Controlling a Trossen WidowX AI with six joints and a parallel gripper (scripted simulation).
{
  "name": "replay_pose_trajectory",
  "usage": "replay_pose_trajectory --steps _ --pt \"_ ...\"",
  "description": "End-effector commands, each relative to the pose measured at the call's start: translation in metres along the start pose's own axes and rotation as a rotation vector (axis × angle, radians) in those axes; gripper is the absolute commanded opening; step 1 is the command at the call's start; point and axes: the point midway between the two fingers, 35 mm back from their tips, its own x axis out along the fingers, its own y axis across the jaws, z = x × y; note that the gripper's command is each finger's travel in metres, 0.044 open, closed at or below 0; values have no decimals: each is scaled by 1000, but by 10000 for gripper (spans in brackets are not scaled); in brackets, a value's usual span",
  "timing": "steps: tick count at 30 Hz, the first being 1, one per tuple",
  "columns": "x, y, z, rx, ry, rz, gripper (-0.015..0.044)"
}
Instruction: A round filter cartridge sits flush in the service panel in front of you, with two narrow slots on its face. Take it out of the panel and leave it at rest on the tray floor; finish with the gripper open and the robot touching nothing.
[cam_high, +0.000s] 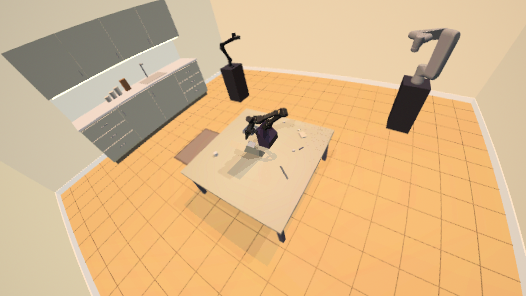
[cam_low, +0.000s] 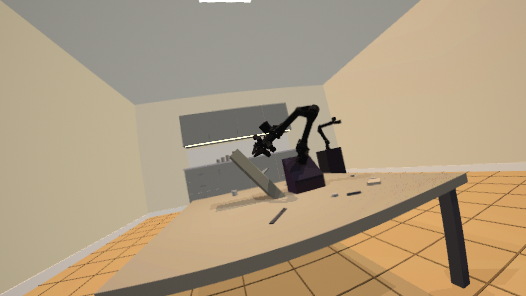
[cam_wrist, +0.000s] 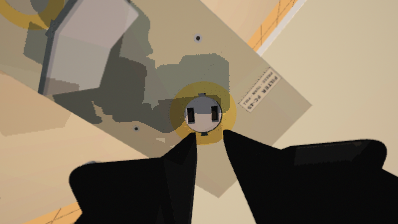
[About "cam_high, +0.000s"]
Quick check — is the tan service panel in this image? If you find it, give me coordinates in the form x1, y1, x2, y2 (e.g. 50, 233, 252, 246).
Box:
229, 140, 265, 157

